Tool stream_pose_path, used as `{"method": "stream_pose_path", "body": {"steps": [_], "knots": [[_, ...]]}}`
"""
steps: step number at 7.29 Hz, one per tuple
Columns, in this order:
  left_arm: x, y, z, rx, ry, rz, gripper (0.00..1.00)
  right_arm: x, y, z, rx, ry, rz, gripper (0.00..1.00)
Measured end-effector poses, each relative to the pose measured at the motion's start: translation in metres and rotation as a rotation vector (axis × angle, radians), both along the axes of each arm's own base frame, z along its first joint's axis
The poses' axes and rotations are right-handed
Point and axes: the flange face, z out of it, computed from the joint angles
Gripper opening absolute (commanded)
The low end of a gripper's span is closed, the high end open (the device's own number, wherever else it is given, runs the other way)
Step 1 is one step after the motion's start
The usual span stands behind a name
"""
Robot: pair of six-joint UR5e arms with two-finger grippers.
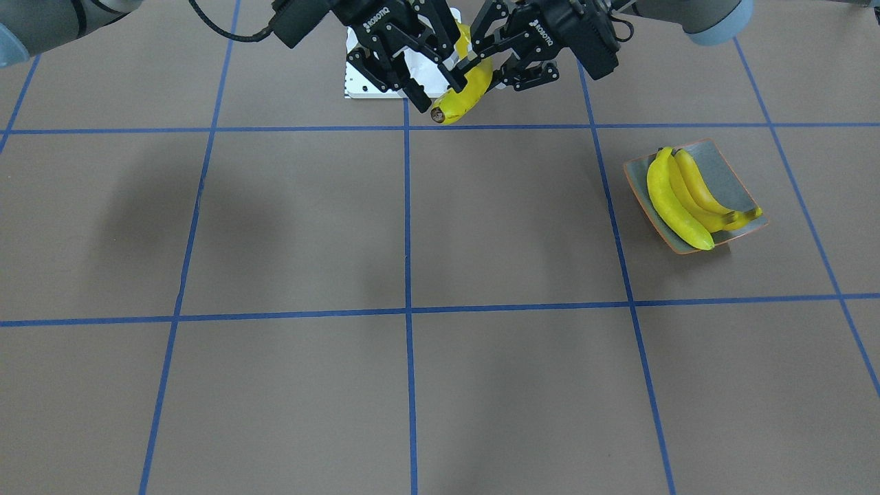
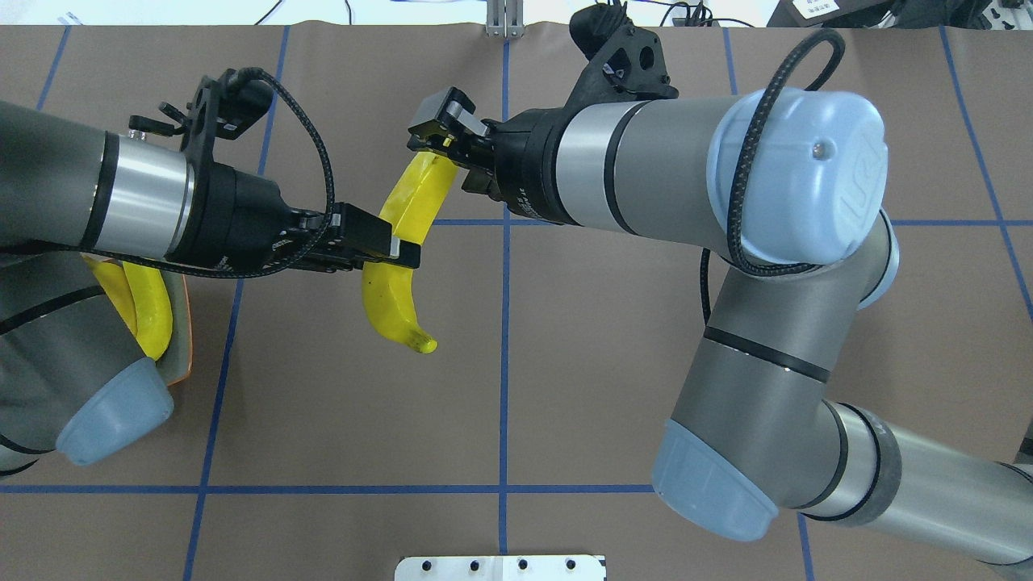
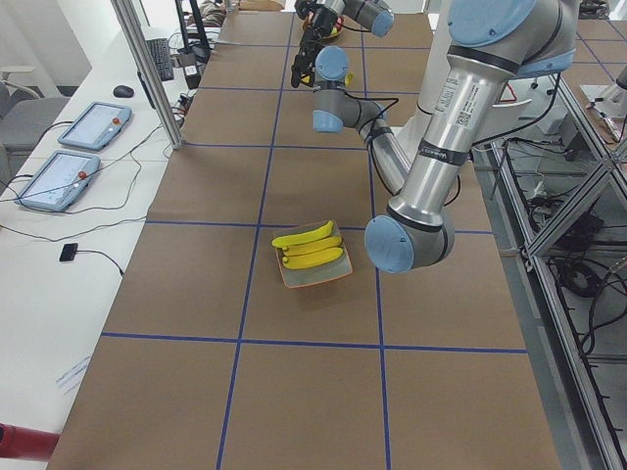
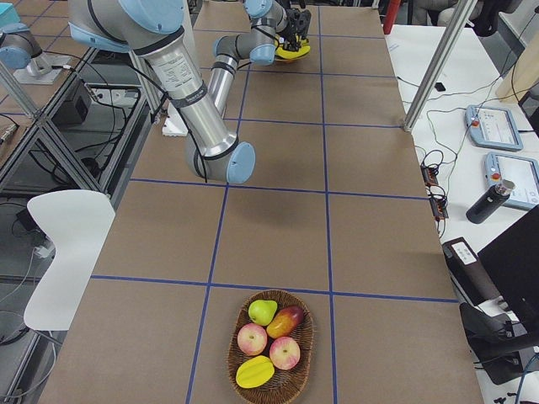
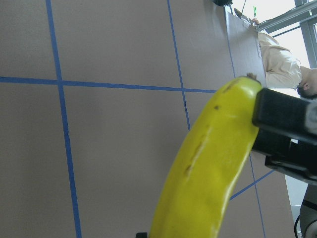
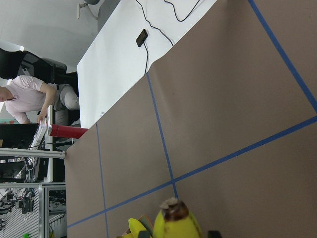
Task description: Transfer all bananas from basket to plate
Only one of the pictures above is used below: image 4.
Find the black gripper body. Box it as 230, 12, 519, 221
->
282, 8, 312, 42

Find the yellow banana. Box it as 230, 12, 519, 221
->
275, 37, 311, 58

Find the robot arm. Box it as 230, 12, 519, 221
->
209, 0, 312, 114
68, 1, 255, 183

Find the grey square plate orange rim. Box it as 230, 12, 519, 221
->
275, 55, 306, 64

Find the wicker fruit basket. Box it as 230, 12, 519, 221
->
227, 290, 314, 403

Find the small black box device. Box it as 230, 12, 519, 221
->
435, 82, 446, 92

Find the upper teach pendant tablet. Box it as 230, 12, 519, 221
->
465, 105, 523, 152

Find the teach pendant tablet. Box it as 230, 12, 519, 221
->
484, 151, 538, 210
465, 105, 523, 152

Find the black cylindrical bottle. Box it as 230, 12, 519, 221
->
466, 179, 515, 224

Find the lower teach pendant tablet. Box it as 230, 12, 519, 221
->
484, 151, 538, 210

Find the green pear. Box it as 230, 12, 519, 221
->
248, 300, 278, 327

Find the white chair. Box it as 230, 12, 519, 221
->
24, 189, 115, 332

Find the red yellow mango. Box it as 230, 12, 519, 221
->
266, 306, 304, 339

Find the left pink apple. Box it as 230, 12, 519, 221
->
237, 323, 268, 356

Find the pink apple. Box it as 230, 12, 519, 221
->
237, 323, 268, 356
269, 337, 301, 370

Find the black monitor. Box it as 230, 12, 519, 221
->
479, 207, 538, 324

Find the right pink apple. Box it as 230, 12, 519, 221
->
269, 337, 301, 370

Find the yellow starfruit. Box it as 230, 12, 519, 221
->
235, 355, 275, 389

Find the aluminium frame post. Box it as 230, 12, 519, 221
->
403, 0, 477, 132

